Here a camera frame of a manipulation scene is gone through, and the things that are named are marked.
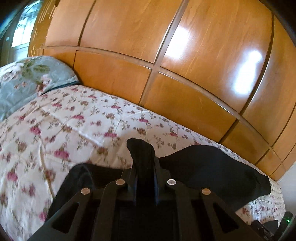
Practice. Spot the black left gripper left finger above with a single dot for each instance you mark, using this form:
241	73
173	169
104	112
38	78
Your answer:
130	178

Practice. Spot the light blue floral pillow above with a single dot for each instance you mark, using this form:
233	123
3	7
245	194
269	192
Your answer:
24	80

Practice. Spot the wooden panelled wardrobe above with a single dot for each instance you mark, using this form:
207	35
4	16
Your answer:
225	69

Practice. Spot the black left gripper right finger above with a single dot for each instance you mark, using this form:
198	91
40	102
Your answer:
161	176

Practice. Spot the window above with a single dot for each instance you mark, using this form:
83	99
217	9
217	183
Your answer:
16	38

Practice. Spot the floral white bedspread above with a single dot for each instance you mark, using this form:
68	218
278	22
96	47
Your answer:
46	138

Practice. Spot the black pants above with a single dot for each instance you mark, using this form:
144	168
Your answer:
207	187

